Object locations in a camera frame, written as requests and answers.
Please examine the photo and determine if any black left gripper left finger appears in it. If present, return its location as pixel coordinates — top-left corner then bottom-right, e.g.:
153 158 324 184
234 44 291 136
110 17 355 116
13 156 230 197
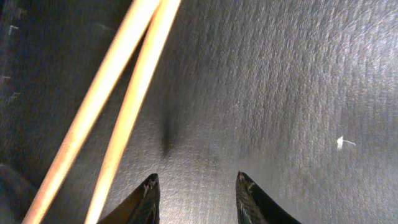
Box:
98 174 160 224

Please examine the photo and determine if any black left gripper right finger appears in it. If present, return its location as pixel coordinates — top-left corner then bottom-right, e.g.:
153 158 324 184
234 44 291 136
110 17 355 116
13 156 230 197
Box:
236 171 300 224

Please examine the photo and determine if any wooden chopstick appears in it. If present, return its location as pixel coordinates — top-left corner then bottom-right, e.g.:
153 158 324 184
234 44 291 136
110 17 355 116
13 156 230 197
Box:
85 0 181 224
22 0 160 224

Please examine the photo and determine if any round black tray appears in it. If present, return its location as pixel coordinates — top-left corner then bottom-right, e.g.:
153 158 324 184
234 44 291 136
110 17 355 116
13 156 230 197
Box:
1 1 397 223

